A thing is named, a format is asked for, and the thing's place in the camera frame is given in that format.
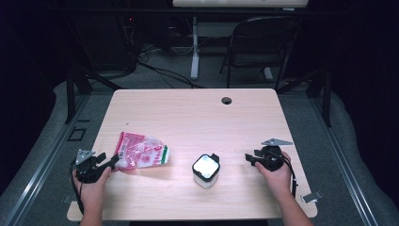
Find dark computer tower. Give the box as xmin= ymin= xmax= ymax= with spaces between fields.
xmin=71 ymin=11 xmax=139 ymax=73

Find person's right hand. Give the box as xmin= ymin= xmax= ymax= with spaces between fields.
xmin=254 ymin=151 xmax=294 ymax=202

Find black tape square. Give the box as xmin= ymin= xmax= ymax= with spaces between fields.
xmin=67 ymin=125 xmax=88 ymax=142

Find black floor cables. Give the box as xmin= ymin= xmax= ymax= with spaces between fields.
xmin=136 ymin=42 xmax=205 ymax=89

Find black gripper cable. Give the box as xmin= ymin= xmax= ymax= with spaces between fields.
xmin=69 ymin=159 xmax=86 ymax=217
xmin=281 ymin=154 xmax=299 ymax=200

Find black metal stand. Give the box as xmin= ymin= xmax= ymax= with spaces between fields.
xmin=276 ymin=66 xmax=333 ymax=128
xmin=63 ymin=66 xmax=124 ymax=124

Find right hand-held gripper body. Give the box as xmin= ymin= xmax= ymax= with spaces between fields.
xmin=255 ymin=137 xmax=295 ymax=172

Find aluminium floor rail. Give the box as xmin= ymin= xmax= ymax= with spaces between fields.
xmin=308 ymin=93 xmax=382 ymax=226
xmin=0 ymin=93 xmax=92 ymax=226

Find person's left hand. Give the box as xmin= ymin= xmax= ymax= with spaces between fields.
xmin=72 ymin=165 xmax=113 ymax=215

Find white desk leg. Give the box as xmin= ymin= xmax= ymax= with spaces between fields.
xmin=189 ymin=16 xmax=201 ymax=81

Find white red green plastic bag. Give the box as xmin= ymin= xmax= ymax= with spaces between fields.
xmin=114 ymin=131 xmax=170 ymax=171

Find black folding chair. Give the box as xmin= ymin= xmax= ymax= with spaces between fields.
xmin=218 ymin=15 xmax=303 ymax=90

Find glass jar with black lid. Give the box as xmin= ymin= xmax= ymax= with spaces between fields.
xmin=191 ymin=153 xmax=221 ymax=190

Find white desk top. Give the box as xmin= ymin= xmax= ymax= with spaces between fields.
xmin=171 ymin=0 xmax=311 ymax=8

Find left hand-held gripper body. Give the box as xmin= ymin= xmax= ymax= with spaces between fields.
xmin=74 ymin=149 xmax=108 ymax=185

